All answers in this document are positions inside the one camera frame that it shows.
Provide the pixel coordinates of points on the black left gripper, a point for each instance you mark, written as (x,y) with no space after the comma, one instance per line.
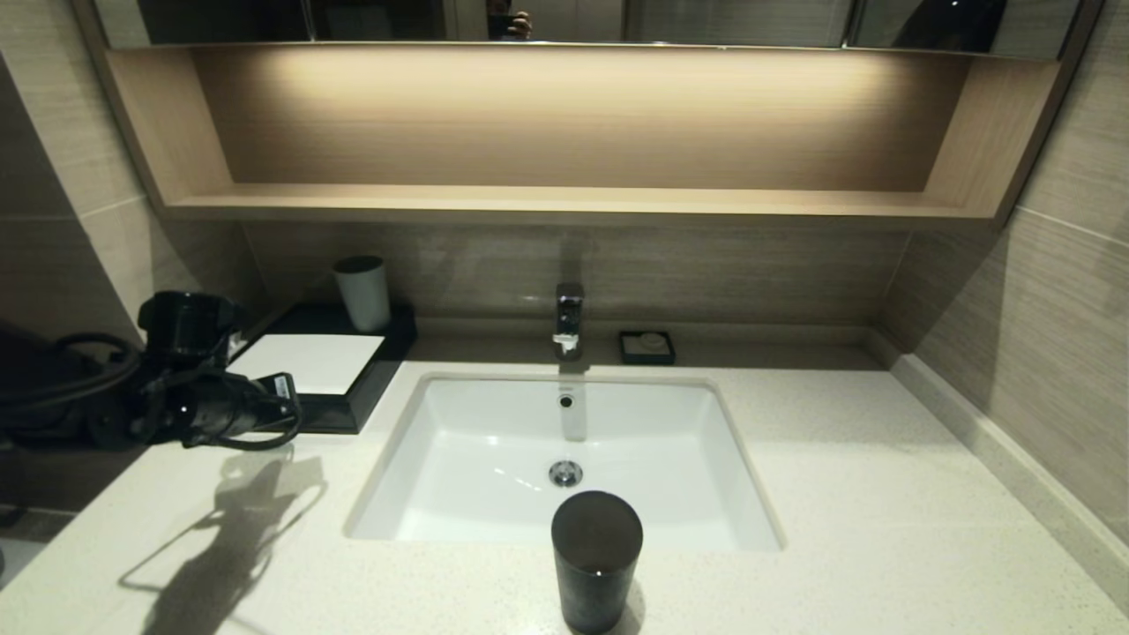
(220,406)

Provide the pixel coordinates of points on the black pull-out drawer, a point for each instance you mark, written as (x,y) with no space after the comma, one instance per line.
(326,414)

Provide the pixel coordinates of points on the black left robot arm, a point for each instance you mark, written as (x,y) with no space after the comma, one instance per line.
(53,388)

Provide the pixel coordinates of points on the black drawer box case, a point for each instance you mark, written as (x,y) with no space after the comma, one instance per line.
(392,348)

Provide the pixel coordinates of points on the white cup with dark rim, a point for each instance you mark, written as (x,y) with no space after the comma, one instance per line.
(363,295)

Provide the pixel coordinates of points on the white sink basin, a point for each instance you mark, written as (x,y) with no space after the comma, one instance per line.
(476,459)

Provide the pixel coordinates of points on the chrome drain plug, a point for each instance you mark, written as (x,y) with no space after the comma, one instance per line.
(565,474)

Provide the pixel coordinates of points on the chrome faucet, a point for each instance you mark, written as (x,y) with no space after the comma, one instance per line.
(569,322)

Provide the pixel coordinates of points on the black cup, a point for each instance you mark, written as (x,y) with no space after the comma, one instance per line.
(595,564)

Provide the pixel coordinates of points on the black soap dish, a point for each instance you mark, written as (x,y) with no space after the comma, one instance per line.
(628,353)

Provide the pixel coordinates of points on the beige soap bar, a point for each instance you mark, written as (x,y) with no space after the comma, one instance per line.
(652,341)

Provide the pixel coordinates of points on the mirror cabinet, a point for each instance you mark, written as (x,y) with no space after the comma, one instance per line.
(732,22)

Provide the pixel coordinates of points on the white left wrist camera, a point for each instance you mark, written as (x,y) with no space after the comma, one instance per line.
(237,346)

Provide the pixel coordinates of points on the wooden wall shelf niche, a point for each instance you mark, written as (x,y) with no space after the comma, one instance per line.
(564,205)

